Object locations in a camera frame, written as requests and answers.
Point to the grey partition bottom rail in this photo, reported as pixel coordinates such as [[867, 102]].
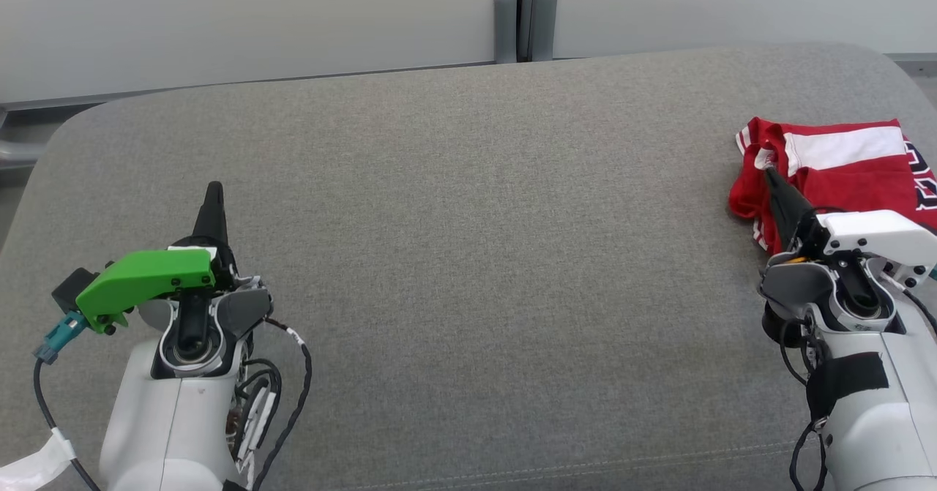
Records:
[[256, 81]]

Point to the red shorts with white stripes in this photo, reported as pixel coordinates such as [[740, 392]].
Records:
[[842, 176]]

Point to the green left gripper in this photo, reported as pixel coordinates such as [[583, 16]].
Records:
[[146, 275]]

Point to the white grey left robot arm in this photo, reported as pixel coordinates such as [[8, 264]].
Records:
[[168, 418]]

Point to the grey partition post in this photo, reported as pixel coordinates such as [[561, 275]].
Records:
[[545, 30], [506, 30]]

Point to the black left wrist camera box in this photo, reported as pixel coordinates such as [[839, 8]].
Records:
[[73, 286]]

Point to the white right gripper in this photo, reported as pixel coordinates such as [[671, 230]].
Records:
[[886, 235]]

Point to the grey partition support frame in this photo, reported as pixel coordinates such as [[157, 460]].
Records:
[[15, 151]]

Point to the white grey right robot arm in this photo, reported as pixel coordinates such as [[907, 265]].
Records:
[[886, 432]]

